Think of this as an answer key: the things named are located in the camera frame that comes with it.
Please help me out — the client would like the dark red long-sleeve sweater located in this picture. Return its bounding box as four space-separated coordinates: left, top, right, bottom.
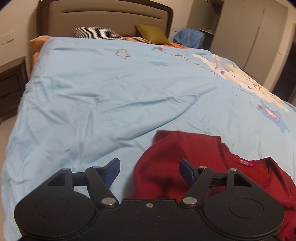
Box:
132 131 295 240

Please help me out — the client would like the blue clothes pile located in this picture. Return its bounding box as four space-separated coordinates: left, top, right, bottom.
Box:
173 28 205 49

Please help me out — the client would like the light blue cartoon duvet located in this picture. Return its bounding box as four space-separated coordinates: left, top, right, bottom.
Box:
1 37 295 240

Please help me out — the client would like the dark wood nightstand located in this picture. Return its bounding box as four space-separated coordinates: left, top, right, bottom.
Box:
0 56 29 118

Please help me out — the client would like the orange bed sheet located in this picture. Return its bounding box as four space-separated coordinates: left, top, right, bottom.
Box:
29 35 52 73

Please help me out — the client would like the olive green cushion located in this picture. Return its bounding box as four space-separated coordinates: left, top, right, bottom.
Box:
135 24 170 45

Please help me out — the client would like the white wardrobe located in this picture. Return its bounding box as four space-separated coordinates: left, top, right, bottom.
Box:
187 1 288 84

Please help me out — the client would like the dark wood upholstered headboard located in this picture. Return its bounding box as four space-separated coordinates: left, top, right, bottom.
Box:
37 1 173 37

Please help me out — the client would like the white wall switch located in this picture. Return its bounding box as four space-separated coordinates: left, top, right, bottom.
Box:
1 31 16 45

